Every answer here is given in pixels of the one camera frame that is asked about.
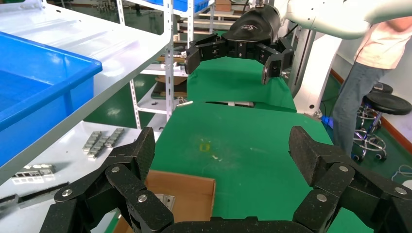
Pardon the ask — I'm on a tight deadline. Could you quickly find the green tablecloth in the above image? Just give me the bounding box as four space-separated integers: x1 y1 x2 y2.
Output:
187 56 297 113
149 102 376 233

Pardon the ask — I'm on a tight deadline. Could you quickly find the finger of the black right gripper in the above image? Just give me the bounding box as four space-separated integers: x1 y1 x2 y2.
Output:
184 32 227 75
256 37 295 86

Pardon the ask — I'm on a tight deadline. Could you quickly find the blue plastic tray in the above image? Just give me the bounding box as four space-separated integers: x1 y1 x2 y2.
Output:
0 31 103 168

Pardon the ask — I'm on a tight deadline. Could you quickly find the silver metal io shield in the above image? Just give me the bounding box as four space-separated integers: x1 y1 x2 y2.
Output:
154 194 176 211

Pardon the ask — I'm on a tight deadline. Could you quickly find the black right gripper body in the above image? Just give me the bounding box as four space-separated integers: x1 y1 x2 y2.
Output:
222 4 282 60

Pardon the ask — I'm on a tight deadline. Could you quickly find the brown cardboard box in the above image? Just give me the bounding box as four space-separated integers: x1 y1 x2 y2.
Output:
112 169 216 233

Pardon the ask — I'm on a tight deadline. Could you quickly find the silver comb-shaped metal strip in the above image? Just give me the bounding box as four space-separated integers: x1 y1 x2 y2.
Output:
82 131 103 152
87 136 110 160
104 128 125 149

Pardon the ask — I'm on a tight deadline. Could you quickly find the white flat shelf board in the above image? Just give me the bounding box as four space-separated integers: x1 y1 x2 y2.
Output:
0 120 162 233

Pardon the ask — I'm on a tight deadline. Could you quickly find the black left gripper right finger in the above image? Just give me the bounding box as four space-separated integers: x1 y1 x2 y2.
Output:
289 126 412 233

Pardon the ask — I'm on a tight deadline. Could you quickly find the white robot torso column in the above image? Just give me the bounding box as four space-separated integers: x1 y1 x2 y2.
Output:
288 27 343 117

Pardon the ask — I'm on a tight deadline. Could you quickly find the blue storage bin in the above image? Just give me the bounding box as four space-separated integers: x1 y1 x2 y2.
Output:
141 0 210 14

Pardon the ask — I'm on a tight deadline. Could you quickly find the person in pink shirt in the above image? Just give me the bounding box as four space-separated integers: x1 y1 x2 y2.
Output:
331 16 412 158

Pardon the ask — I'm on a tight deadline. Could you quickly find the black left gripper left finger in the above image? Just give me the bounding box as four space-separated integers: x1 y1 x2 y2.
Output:
40 127 174 233

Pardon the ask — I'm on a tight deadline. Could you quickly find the flat grey metal plate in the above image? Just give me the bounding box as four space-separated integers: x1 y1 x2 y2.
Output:
0 182 70 219

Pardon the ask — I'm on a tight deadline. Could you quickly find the white storage rack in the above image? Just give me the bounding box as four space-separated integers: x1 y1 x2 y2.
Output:
116 0 215 124

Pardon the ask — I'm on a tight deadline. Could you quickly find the white slotted shelf post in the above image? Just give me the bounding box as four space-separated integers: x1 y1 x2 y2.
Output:
128 79 143 130

